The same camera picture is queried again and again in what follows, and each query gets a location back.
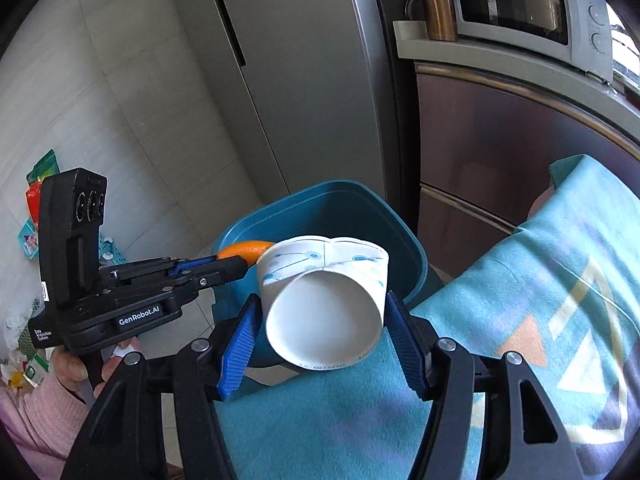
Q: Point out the blue plastic bin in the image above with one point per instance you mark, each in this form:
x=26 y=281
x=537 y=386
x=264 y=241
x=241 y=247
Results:
x=350 y=215

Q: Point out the teal patterned blanket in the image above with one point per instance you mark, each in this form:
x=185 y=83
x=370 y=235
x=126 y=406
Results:
x=525 y=320

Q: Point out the green snack packet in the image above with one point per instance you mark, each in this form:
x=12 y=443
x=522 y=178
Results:
x=45 y=167

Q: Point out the person's left forearm pink sleeve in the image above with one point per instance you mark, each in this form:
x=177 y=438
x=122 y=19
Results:
x=35 y=420

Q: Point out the copper thermos mug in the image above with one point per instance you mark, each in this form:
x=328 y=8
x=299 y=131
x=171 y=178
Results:
x=437 y=5

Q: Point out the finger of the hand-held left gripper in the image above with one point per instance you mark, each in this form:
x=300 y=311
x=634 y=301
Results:
x=220 y=272
x=192 y=265

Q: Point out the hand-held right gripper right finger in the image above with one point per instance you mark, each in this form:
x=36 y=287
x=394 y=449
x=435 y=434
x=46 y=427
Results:
x=402 y=345

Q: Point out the silver microwave oven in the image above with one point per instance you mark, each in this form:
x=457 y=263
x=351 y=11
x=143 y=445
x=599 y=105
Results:
x=525 y=5

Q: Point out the teal and white basket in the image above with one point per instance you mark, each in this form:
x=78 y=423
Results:
x=111 y=252

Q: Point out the clear plastic bag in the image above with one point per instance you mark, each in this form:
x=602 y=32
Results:
x=15 y=330

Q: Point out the white paper cup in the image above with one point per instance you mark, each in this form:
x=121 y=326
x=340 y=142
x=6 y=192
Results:
x=325 y=310

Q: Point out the green and white small packet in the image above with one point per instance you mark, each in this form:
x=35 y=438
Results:
x=34 y=372

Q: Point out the grey refrigerator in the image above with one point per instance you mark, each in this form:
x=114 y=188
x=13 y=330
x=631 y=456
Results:
x=310 y=85

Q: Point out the teal cartoon packet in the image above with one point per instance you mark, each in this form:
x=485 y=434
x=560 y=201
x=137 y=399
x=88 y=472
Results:
x=29 y=240

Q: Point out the pink cloth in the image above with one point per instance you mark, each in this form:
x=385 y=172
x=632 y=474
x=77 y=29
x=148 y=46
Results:
x=542 y=205

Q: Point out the person's left hand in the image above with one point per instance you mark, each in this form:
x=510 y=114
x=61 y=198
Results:
x=70 y=367

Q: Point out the red snack packet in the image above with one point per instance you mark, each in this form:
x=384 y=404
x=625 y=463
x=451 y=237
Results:
x=34 y=200

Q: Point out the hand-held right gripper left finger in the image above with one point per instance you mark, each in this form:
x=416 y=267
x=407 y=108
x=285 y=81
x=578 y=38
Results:
x=240 y=355

